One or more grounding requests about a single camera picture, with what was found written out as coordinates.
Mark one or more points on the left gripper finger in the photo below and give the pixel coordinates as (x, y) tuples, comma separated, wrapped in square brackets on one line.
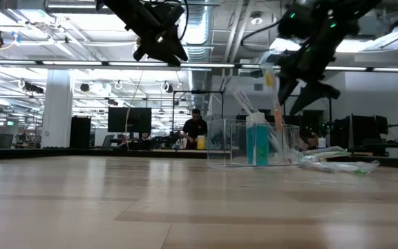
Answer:
[(143, 52), (171, 52)]

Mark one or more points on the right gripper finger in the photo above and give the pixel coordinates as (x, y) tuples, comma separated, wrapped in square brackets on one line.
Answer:
[(318, 92), (287, 86)]

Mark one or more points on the teal mouthwash bottle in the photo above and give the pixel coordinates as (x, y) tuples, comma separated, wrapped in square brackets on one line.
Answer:
[(257, 145)]

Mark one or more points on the clear acrylic organizer box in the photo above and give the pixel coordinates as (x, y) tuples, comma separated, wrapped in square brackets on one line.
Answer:
[(216, 165)]

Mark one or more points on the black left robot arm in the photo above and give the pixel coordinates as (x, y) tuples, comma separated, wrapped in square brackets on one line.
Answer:
[(123, 8)]

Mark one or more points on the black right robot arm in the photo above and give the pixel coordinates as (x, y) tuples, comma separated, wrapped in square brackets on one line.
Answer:
[(351, 10)]

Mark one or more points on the person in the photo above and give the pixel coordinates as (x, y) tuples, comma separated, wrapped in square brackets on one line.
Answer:
[(311, 140), (195, 128)]

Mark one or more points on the small white bottle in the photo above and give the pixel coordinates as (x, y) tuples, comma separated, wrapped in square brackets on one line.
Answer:
[(322, 143)]

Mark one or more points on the black workstation equipment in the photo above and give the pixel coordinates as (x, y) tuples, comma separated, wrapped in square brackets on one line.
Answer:
[(361, 129)]

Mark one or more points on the round ceiling sensor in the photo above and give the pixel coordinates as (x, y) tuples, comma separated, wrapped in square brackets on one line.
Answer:
[(256, 20)]

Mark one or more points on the black monitor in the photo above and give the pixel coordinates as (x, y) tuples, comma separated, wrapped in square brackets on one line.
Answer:
[(133, 119)]

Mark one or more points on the yellow container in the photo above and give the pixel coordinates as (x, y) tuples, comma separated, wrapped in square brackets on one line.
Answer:
[(201, 142)]

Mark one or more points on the black cabinet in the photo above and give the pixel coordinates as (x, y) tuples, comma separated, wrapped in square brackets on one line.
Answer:
[(80, 133)]

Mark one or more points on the white building pillar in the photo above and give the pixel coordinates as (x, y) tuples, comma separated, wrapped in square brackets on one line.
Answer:
[(55, 110)]

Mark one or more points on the black ceiling device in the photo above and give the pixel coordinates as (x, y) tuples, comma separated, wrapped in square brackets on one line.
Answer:
[(33, 88)]

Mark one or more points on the corrugated silver ceiling duct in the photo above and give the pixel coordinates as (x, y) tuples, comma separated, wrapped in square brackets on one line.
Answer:
[(197, 20)]

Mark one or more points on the black gantry frame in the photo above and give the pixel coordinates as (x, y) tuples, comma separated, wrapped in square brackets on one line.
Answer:
[(199, 92)]

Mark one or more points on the long ceiling light rail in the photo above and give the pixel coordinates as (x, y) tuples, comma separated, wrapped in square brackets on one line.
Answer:
[(64, 63)]

